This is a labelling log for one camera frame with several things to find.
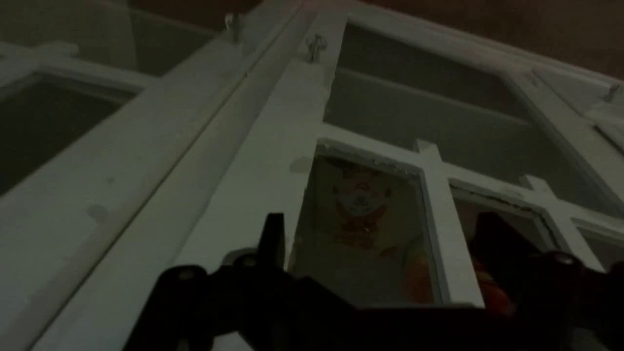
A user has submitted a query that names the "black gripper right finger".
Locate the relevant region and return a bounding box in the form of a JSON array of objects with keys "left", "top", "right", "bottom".
[{"left": 480, "top": 251, "right": 624, "bottom": 351}]

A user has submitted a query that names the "white right door knob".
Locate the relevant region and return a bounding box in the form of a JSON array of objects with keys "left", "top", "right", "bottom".
[{"left": 307, "top": 32, "right": 328, "bottom": 62}]

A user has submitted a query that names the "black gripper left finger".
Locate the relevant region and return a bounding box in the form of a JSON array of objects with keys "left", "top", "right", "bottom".
[{"left": 123, "top": 212, "right": 359, "bottom": 351}]

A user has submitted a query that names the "white cabinet door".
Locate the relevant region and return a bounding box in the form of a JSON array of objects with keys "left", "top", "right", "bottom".
[
  {"left": 32, "top": 7, "right": 624, "bottom": 351},
  {"left": 0, "top": 0, "right": 313, "bottom": 351}
]

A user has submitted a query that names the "yellow toy inside cabinet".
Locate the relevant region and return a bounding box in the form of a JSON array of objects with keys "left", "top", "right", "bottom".
[{"left": 311, "top": 157, "right": 515, "bottom": 317}]

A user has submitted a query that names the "white door knob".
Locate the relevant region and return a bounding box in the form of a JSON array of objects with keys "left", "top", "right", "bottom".
[
  {"left": 225, "top": 13, "right": 242, "bottom": 42},
  {"left": 307, "top": 32, "right": 328, "bottom": 62}
]

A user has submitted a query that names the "white left door knob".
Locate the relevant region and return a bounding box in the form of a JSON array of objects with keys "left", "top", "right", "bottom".
[{"left": 225, "top": 13, "right": 242, "bottom": 42}]

